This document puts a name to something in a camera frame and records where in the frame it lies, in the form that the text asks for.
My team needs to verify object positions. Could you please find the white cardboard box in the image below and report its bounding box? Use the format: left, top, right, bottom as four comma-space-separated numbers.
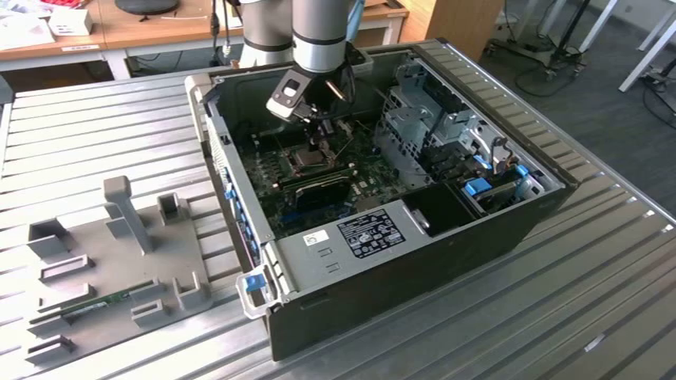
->
46, 8, 94, 37

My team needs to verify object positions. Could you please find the blue disk carrier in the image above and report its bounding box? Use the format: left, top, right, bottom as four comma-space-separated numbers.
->
460, 177, 521, 213

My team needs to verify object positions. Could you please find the open black PC case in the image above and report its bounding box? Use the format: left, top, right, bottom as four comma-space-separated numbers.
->
184, 38, 581, 362

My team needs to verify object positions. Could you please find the grey parts rack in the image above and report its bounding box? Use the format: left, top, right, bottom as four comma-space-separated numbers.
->
22, 175, 216, 367

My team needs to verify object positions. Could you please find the black round pad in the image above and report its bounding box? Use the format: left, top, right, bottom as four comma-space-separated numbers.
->
114, 0, 180, 17

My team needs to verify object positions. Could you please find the black wheeled stand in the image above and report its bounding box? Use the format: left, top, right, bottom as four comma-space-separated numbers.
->
484, 0, 596, 82

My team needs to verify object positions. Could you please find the black expansion card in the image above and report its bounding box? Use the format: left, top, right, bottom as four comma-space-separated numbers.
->
292, 176, 353, 214

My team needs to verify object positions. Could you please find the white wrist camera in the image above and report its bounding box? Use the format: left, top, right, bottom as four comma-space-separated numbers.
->
264, 70, 313, 123

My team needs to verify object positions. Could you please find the green motherboard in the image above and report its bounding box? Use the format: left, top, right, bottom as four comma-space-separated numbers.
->
234, 118, 424, 238

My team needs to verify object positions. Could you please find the CPU socket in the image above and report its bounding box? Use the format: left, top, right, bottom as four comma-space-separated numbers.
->
278, 138, 342, 178

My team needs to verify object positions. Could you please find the silver power supply unit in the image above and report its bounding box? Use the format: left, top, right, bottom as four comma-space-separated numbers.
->
266, 199, 429, 304

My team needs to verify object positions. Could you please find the wooden desk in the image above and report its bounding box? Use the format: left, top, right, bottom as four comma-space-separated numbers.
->
0, 0, 410, 80

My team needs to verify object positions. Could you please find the white tape strip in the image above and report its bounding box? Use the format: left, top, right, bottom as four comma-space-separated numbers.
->
581, 333, 608, 354

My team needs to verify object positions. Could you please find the black RAM slot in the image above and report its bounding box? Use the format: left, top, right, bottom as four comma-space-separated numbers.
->
274, 165, 353, 187
282, 172, 354, 193

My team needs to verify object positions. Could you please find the wooden cabinet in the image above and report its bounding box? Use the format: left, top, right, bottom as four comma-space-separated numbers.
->
400, 0, 505, 63

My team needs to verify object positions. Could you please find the white paper stack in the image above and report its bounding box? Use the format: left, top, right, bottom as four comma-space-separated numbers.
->
0, 7, 54, 51

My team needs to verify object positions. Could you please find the white table frame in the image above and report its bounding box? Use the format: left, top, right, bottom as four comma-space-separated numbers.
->
577, 0, 676, 94

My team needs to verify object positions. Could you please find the green RAM stick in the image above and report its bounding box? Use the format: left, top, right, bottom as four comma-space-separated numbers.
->
30, 281, 160, 325

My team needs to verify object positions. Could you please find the CPU with silver top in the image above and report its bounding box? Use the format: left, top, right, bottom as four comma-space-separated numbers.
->
292, 148, 326, 168

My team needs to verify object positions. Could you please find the silver drive cage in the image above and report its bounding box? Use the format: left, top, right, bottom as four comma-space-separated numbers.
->
374, 55, 480, 187

